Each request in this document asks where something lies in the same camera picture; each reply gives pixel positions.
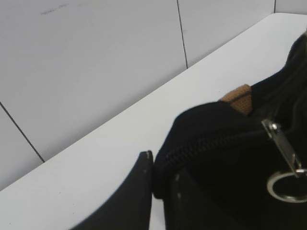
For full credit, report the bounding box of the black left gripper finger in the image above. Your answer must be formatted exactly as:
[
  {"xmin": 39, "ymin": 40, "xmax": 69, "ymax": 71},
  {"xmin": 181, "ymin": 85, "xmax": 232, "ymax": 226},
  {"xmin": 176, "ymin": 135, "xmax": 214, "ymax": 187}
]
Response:
[{"xmin": 73, "ymin": 150, "xmax": 153, "ymax": 230}]

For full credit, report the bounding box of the black canvas tote bag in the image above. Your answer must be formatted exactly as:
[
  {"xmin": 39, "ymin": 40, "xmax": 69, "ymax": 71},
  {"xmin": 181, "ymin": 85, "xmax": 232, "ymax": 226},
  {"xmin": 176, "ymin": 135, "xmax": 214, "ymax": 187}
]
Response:
[{"xmin": 153, "ymin": 34, "xmax": 307, "ymax": 230}]

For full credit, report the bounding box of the silver zipper pull with ring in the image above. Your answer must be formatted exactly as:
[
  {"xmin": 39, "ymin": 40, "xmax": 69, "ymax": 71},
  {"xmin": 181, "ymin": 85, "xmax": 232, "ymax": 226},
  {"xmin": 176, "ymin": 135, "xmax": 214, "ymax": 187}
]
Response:
[{"xmin": 261, "ymin": 119, "xmax": 307, "ymax": 203}]

